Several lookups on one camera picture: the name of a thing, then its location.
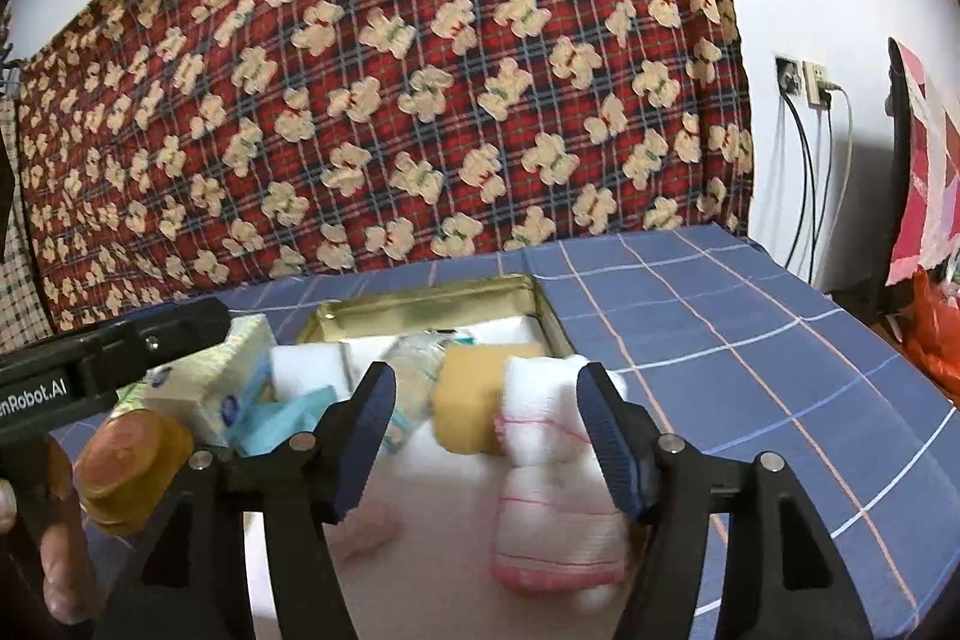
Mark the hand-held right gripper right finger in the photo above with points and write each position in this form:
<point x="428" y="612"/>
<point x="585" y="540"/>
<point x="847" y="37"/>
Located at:
<point x="611" y="452"/>

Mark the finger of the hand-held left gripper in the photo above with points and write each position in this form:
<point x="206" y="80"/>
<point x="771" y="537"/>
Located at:
<point x="187" y="325"/>

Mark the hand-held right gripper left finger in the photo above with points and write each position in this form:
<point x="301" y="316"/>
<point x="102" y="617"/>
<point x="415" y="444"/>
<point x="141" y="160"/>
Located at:
<point x="367" y="445"/>

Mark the yellow patterned tissue pack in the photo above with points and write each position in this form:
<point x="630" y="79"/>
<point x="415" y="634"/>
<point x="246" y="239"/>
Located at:
<point x="202" y="385"/>

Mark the white towel with pink trim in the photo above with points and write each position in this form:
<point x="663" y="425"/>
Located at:
<point x="555" y="520"/>

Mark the white foam block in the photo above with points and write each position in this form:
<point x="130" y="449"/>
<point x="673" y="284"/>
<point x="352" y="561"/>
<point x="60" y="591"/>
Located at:
<point x="307" y="374"/>

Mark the teal cloth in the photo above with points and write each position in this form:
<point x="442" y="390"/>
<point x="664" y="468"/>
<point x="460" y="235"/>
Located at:
<point x="270" y="422"/>

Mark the yellow sponge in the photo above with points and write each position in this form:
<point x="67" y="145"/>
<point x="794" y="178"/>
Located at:
<point x="469" y="396"/>

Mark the gold tin box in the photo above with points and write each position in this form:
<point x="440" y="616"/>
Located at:
<point x="420" y="302"/>

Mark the person's left hand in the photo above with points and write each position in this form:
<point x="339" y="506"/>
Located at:
<point x="67" y="550"/>

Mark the beige checked cloth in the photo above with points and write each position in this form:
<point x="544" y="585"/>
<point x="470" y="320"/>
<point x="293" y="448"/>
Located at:
<point x="19" y="295"/>

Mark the blue checked sheet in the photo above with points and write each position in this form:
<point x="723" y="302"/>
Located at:
<point x="712" y="325"/>

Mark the dark metal hanger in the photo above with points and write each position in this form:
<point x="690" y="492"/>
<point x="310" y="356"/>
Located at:
<point x="9" y="63"/>

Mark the red plaid bear-print blanket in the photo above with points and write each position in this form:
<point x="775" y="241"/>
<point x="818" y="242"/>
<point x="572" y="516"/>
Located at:
<point x="412" y="85"/>

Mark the orange plastic bag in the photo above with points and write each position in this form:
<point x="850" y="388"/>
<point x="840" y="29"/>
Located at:
<point x="934" y="340"/>

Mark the black chair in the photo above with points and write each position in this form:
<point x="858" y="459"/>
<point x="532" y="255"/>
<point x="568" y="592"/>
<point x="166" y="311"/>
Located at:
<point x="896" y="197"/>

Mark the pink patchwork cloth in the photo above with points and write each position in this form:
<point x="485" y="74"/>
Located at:
<point x="934" y="175"/>

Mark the dark wall socket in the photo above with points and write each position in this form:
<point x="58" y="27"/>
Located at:
<point x="787" y="74"/>

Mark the white wall socket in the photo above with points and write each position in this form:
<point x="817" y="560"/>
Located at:
<point x="816" y="81"/>

